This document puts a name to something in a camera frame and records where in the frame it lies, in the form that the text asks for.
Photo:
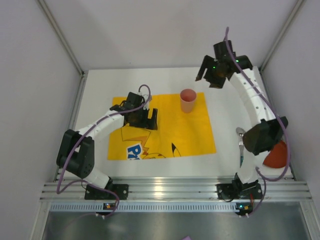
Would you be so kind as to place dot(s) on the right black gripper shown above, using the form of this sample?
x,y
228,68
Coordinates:
x,y
213,74

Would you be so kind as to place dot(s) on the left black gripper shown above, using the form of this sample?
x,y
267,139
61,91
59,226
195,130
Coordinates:
x,y
144,120

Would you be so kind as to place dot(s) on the pink plastic cup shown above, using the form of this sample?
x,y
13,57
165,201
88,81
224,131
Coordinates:
x,y
187,100

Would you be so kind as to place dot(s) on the yellow cartoon placemat cloth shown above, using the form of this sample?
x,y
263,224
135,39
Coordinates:
x,y
179,134

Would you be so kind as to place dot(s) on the spoon with teal handle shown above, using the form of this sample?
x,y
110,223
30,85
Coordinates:
x,y
240,132

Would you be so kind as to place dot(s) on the red plastic plate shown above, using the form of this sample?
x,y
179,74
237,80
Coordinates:
x,y
277,157

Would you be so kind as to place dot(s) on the fork with dark handle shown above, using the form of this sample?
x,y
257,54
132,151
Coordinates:
x,y
241,143

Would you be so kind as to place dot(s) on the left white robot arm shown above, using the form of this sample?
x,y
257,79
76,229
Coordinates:
x,y
77,149

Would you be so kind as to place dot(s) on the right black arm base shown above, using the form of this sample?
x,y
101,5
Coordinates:
x,y
233,191

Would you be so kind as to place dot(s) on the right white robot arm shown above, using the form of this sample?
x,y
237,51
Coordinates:
x,y
266,128

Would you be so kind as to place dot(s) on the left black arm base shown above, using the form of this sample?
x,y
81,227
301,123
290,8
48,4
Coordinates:
x,y
121,190

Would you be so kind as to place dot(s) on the perforated cable duct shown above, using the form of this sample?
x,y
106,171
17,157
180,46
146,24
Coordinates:
x,y
146,207

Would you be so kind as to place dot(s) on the aluminium mounting rail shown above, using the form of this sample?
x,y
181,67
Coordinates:
x,y
169,189

